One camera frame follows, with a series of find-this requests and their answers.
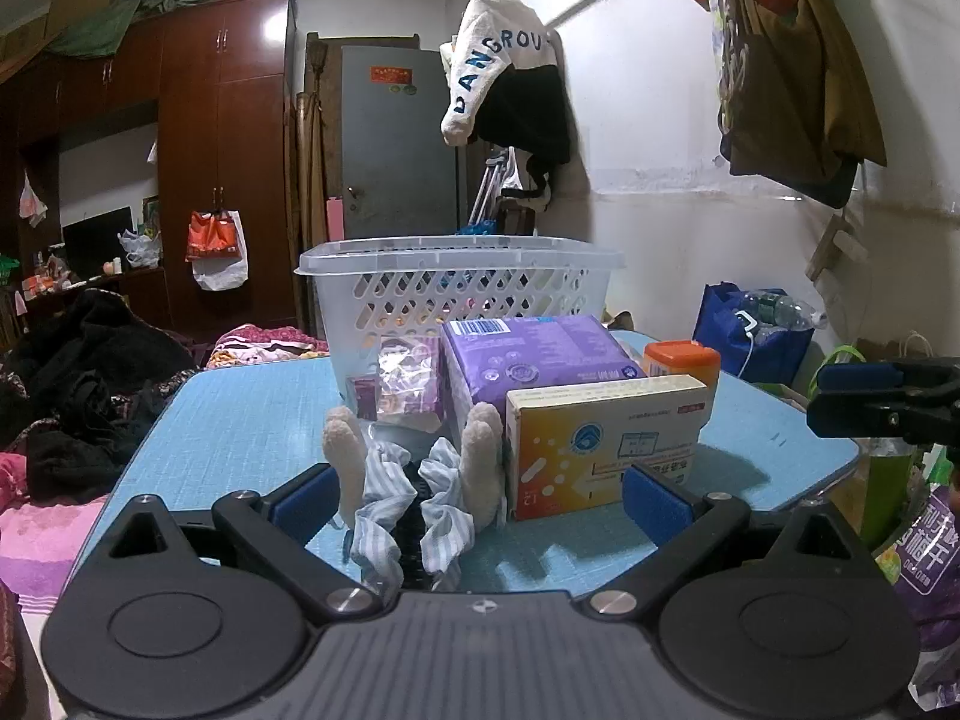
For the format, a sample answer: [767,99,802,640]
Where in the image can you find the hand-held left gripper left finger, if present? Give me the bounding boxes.
[109,463,382,625]

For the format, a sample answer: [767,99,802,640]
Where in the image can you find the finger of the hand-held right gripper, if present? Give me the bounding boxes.
[806,388,960,445]
[816,360,960,400]

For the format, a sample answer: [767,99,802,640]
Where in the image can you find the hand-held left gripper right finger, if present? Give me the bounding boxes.
[586,463,854,625]

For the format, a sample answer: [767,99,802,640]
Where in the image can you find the striped scrunchie with plush ears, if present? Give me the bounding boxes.
[322,401,511,593]

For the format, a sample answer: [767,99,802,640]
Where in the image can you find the yellow and white medicine box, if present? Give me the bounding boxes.
[504,373,713,522]

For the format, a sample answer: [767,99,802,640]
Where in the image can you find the purple cardboard box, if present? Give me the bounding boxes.
[439,315,650,458]

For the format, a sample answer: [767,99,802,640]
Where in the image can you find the white plastic lattice basket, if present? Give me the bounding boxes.
[295,235,627,398]

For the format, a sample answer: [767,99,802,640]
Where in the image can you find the clear plastic bottle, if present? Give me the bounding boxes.
[739,289,826,332]

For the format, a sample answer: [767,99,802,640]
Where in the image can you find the small maroon sachet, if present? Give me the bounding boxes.
[346,375,380,421]

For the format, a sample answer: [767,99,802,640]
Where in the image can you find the blue shopping bag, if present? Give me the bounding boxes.
[691,283,815,385]

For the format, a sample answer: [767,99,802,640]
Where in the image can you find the orange-lid white bottle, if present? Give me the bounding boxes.
[643,341,722,421]

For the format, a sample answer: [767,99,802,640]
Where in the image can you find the purple snack bag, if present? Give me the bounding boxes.
[874,480,960,713]

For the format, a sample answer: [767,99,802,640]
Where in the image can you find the pink floral bedding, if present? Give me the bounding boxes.
[206,324,331,370]

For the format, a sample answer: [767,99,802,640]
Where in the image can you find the dark clothing pile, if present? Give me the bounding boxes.
[0,289,200,503]

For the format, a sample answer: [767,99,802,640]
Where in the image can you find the red and white plastic bag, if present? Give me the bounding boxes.
[185,208,248,292]

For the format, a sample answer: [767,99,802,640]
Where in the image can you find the olive cloth bag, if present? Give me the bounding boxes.
[720,0,890,207]

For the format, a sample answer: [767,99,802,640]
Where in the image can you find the black monitor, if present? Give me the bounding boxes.
[62,206,136,282]

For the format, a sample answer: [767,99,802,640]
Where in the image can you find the wooden planks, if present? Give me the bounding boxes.
[289,30,346,331]

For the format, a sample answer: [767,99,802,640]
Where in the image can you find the brown wooden wardrobe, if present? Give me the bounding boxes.
[0,0,301,338]

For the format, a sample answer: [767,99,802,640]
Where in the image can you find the metal crutches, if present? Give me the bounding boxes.
[469,150,518,230]

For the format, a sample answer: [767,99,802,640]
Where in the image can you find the grey metal door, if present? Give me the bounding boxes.
[341,45,470,241]

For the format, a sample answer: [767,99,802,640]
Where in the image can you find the white hanging plastic bag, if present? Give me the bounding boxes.
[19,169,47,227]

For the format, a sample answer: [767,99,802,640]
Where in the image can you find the black hanging garment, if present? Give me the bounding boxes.
[472,64,575,166]

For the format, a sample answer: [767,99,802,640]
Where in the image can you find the white hooded sweatshirt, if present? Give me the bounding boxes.
[439,0,563,147]

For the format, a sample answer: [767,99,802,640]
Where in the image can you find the green cloth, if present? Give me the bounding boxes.
[49,0,226,57]

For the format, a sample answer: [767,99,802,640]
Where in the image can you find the white charging cable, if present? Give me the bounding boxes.
[735,311,760,380]

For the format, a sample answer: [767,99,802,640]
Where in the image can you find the wooden wall bracket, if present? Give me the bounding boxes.
[806,214,863,278]

